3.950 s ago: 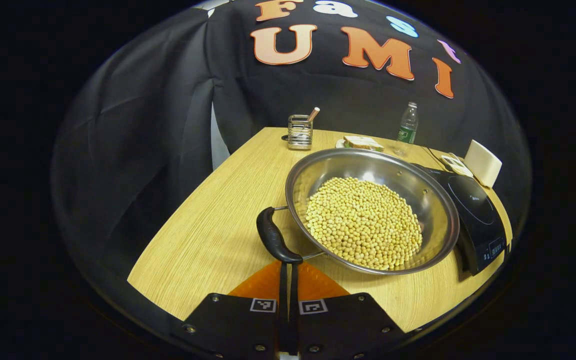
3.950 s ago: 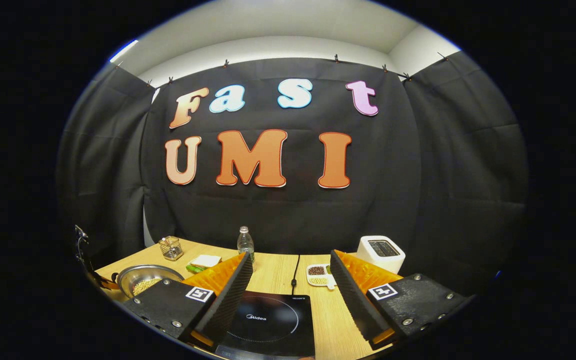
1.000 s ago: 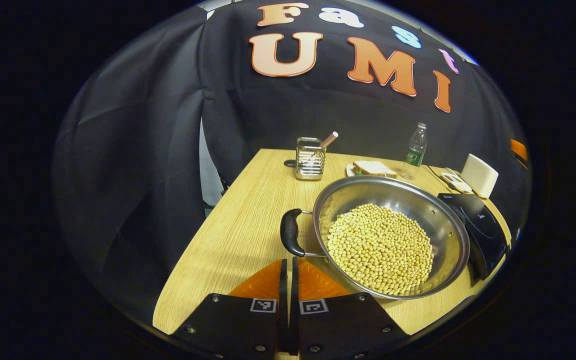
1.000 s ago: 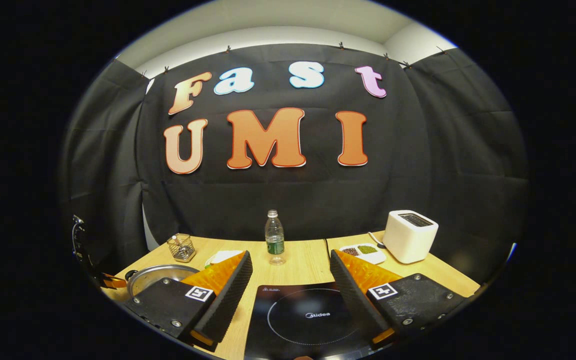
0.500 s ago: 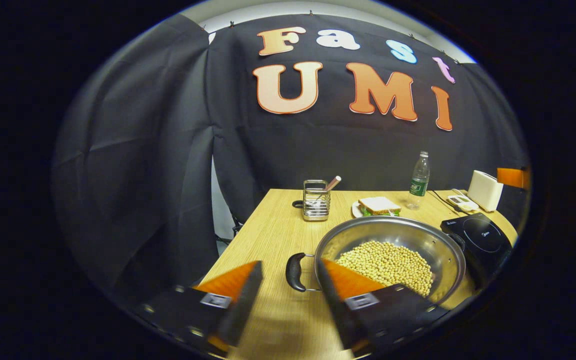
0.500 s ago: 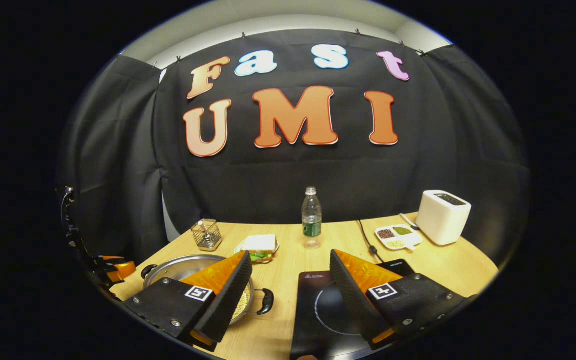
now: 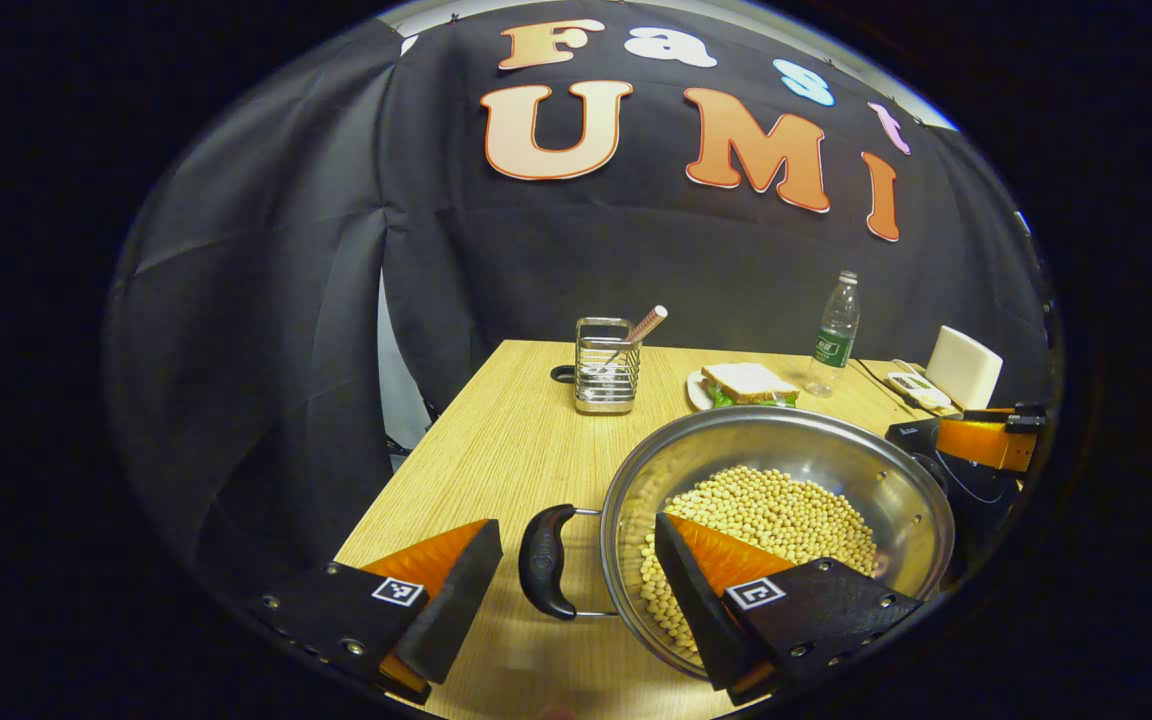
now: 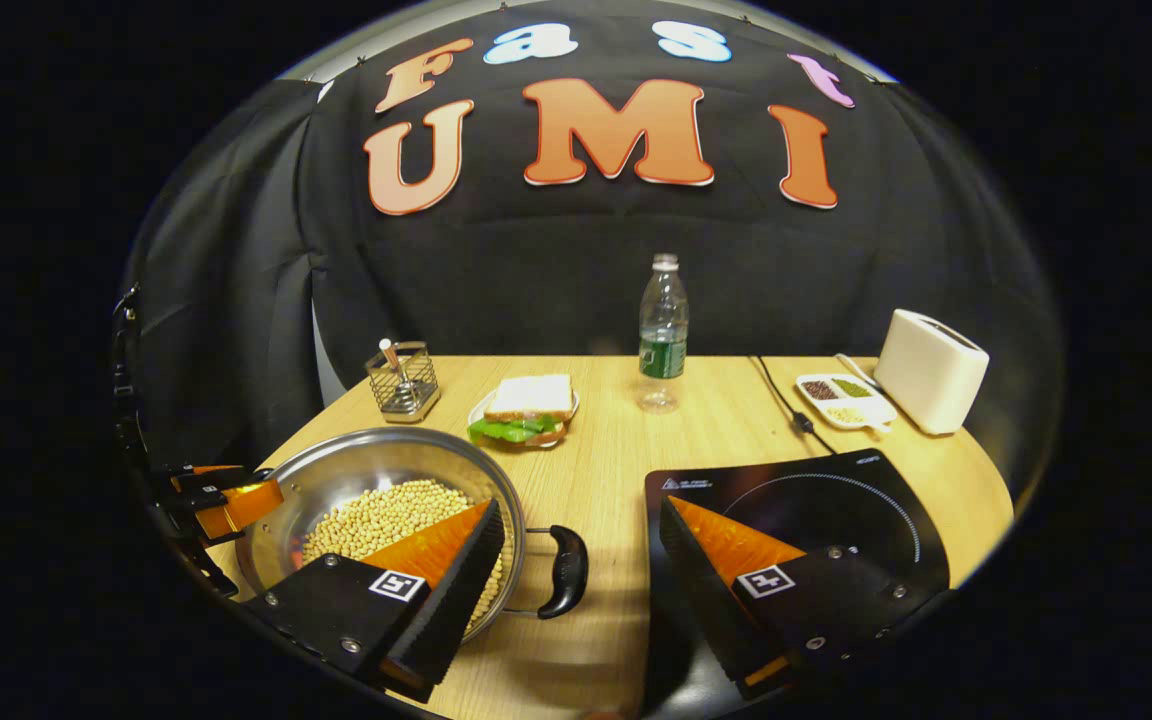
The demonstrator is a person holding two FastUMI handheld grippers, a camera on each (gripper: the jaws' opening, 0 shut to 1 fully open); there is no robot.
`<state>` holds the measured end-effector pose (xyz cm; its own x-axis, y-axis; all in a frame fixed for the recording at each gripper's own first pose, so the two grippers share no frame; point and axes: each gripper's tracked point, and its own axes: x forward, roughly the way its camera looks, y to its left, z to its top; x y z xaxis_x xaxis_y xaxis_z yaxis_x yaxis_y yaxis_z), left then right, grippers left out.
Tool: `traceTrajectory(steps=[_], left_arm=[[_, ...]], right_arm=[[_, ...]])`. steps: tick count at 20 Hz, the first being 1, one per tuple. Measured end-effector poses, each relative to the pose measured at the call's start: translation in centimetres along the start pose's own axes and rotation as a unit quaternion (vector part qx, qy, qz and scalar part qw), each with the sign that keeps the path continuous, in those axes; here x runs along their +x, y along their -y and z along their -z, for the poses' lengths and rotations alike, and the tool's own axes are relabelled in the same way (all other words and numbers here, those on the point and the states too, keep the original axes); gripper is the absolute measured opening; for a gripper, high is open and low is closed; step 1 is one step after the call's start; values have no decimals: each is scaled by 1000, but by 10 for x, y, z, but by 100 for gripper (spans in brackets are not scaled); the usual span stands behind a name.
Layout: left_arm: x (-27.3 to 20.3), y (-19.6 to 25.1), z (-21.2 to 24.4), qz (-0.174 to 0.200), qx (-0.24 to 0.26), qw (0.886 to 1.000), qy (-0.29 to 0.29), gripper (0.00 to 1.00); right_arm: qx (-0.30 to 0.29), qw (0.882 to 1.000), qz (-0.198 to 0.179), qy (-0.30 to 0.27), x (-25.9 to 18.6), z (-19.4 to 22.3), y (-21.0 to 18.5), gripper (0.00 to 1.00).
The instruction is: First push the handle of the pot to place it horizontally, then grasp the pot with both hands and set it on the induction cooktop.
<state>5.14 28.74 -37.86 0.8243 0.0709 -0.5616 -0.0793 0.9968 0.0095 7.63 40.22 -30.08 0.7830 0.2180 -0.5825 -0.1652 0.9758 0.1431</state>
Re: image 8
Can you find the black induction cooktop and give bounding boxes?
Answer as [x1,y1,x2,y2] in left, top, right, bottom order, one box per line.
[644,448,952,720]

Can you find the white toaster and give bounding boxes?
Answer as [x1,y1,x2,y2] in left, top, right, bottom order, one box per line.
[873,309,990,436]

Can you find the black backdrop cloth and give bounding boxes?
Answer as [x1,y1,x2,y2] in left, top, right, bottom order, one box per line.
[121,0,1062,501]

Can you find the sandwich with lettuce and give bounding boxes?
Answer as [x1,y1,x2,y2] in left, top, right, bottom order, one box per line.
[468,375,577,446]

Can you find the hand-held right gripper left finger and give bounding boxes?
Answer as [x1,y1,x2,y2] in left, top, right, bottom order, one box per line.
[246,500,507,701]

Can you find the clear plastic water bottle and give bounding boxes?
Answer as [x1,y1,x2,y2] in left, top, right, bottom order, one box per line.
[636,253,689,415]

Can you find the black power cable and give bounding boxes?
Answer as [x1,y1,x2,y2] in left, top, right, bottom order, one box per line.
[748,355,837,456]

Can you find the soybeans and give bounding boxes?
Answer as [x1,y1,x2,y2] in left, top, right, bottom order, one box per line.
[301,480,512,631]

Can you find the white divided dish of grains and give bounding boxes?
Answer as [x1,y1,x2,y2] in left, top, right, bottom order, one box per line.
[796,373,899,433]

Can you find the steel pot with black handle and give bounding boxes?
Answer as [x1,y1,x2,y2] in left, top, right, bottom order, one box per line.
[236,427,589,646]

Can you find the wire mesh utensil holder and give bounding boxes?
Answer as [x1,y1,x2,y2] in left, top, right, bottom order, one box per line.
[366,338,441,424]

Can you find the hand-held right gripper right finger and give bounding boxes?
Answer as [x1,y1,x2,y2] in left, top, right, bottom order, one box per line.
[658,495,940,701]

